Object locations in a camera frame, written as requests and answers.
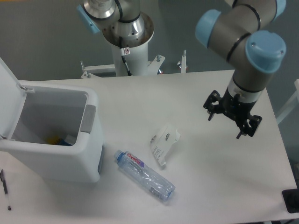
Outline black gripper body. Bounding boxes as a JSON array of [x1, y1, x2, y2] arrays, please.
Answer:
[[221, 88, 256, 123]]

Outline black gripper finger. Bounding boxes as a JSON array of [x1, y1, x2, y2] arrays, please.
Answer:
[[236, 114, 262, 139], [203, 90, 222, 121]]

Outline white push-lid trash can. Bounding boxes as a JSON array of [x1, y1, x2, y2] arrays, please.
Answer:
[[0, 62, 104, 182]]

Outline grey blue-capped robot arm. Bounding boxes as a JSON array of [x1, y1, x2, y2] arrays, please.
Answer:
[[77, 0, 286, 136]]

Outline yellow and blue trash inside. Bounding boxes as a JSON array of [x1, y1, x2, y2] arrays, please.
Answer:
[[46, 135, 77, 146]]

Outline torn white paper package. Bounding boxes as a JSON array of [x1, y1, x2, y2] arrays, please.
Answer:
[[149, 123, 181, 166]]

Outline black device at table edge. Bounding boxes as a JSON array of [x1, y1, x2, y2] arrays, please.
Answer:
[[282, 189, 299, 213]]

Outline clear plastic water bottle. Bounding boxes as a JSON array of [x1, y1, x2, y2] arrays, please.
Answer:
[[114, 150, 175, 202]]

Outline black and clear pen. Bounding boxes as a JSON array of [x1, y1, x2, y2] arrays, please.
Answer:
[[0, 169, 12, 211]]

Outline white frame post with bolt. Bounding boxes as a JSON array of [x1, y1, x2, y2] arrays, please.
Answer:
[[177, 49, 188, 73]]

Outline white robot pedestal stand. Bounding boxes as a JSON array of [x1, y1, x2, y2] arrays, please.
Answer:
[[80, 12, 165, 78]]

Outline black cable on pedestal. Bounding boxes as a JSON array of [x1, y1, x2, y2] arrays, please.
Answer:
[[118, 36, 134, 77]]

